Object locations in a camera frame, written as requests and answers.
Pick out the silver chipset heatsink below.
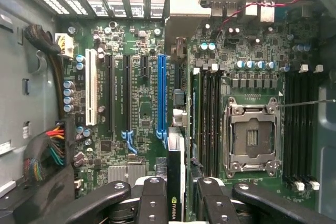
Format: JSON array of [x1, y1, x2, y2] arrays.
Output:
[[108, 165, 146, 184]]

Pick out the CPU socket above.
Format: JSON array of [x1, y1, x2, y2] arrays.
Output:
[[222, 97, 281, 179]]

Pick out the black RAM slot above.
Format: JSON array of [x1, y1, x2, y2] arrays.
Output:
[[285, 73, 293, 187], [201, 63, 209, 177], [299, 63, 310, 187], [208, 63, 216, 177], [310, 63, 324, 191], [293, 73, 305, 191], [215, 63, 223, 177]]

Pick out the green motherboard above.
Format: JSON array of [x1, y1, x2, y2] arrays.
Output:
[[56, 18, 322, 209]]

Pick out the blue expansion slot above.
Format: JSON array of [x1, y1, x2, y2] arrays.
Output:
[[156, 55, 169, 148]]

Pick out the long black expansion slot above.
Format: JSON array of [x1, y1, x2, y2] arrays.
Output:
[[174, 62, 185, 90], [104, 54, 116, 133], [122, 55, 139, 154]]

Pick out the open black PC case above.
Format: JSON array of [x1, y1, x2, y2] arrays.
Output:
[[0, 0, 336, 224]]

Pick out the white expansion slot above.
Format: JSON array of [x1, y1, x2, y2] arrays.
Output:
[[85, 48, 97, 126]]

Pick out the short black expansion slot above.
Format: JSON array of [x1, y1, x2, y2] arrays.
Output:
[[140, 56, 150, 78]]

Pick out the CPU socket locking lever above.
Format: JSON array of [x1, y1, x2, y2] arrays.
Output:
[[277, 99, 336, 109]]

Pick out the coloured power wire bundle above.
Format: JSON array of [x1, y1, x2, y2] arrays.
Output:
[[22, 119, 77, 183]]

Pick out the black sleeved power cable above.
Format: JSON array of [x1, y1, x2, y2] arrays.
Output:
[[23, 23, 75, 120]]

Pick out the thin red wire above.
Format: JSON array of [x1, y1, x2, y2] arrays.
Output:
[[217, 0, 316, 37]]

